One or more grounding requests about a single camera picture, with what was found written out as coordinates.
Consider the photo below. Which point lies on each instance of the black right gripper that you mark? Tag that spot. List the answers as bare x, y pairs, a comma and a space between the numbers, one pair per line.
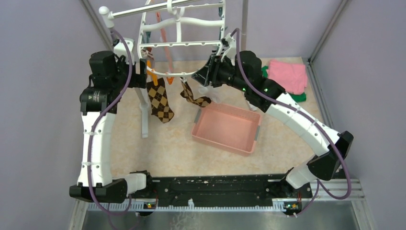
209, 73

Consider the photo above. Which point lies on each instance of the pink plastic basket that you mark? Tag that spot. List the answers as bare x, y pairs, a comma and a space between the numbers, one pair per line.
226, 127

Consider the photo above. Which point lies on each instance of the white oval clip hanger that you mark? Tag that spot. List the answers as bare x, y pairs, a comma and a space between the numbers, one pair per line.
189, 31

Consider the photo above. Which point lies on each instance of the green folded cloth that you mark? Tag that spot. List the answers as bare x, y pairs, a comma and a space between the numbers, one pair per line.
296, 97

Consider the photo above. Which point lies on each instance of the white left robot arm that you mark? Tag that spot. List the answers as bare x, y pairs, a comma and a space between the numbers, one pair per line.
110, 74

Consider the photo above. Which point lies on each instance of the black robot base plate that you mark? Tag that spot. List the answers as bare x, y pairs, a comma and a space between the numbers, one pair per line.
260, 190

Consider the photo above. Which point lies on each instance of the pink folded cloth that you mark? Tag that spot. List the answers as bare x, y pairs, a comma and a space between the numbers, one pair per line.
291, 76

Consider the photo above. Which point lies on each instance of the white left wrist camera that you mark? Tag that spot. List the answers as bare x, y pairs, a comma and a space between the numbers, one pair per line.
120, 50

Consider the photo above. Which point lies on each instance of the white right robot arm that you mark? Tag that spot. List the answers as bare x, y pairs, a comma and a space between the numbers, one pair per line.
330, 147

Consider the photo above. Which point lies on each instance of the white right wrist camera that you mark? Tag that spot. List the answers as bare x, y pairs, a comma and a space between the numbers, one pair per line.
229, 46

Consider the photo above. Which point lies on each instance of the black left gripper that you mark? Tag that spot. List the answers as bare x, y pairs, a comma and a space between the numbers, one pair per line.
138, 80

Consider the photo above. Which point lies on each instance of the brown argyle sock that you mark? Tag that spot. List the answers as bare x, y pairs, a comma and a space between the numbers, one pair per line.
159, 101
189, 96

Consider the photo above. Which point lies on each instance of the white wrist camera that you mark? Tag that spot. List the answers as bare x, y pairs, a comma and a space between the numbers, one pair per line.
229, 46
120, 50

